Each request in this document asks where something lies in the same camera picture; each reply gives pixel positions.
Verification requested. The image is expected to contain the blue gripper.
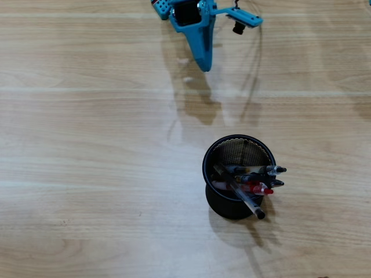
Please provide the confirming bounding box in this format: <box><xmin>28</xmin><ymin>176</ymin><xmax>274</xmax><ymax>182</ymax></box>
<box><xmin>169</xmin><ymin>0</ymin><xmax>217</xmax><ymax>72</ymax></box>

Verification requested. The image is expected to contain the clear pen with grey grip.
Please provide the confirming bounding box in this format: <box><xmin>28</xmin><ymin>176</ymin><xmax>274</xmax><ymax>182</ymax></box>
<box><xmin>224</xmin><ymin>164</ymin><xmax>287</xmax><ymax>176</ymax></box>

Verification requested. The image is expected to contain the clear pen with black grip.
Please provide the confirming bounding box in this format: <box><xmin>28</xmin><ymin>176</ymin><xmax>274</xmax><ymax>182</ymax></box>
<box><xmin>234</xmin><ymin>173</ymin><xmax>285</xmax><ymax>188</ymax></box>

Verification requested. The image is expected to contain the red retractable pen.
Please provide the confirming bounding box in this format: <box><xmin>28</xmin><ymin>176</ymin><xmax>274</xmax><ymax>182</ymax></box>
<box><xmin>212</xmin><ymin>181</ymin><xmax>274</xmax><ymax>196</ymax></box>

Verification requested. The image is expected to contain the clear stick pen black cap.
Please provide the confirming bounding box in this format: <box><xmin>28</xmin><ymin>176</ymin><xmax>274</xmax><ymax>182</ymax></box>
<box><xmin>213</xmin><ymin>163</ymin><xmax>266</xmax><ymax>220</ymax></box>

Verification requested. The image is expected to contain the blue perforated robot base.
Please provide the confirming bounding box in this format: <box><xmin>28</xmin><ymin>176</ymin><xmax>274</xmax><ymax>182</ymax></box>
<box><xmin>150</xmin><ymin>0</ymin><xmax>171</xmax><ymax>20</ymax></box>

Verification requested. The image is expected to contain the black mesh pen holder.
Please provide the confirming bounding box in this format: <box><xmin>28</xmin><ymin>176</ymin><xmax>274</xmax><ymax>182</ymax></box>
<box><xmin>202</xmin><ymin>134</ymin><xmax>277</xmax><ymax>220</ymax></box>

